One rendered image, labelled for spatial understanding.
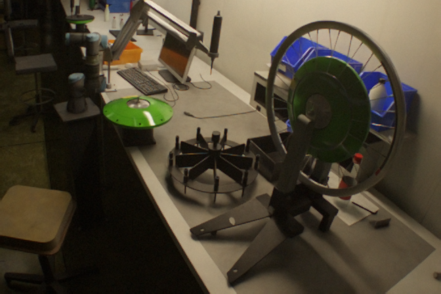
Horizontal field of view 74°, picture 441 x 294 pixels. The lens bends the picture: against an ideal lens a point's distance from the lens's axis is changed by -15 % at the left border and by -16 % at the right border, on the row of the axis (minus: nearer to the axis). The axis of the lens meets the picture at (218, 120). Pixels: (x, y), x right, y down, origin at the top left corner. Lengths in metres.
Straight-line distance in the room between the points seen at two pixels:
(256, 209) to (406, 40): 0.91
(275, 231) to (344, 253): 0.27
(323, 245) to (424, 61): 0.81
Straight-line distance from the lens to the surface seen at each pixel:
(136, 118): 1.40
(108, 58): 2.01
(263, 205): 1.13
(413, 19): 1.47
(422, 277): 1.28
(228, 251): 1.08
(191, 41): 1.55
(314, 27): 1.01
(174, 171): 1.27
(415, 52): 1.46
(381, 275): 1.20
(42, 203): 1.71
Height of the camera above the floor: 1.71
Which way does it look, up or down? 26 degrees down
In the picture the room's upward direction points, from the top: 8 degrees clockwise
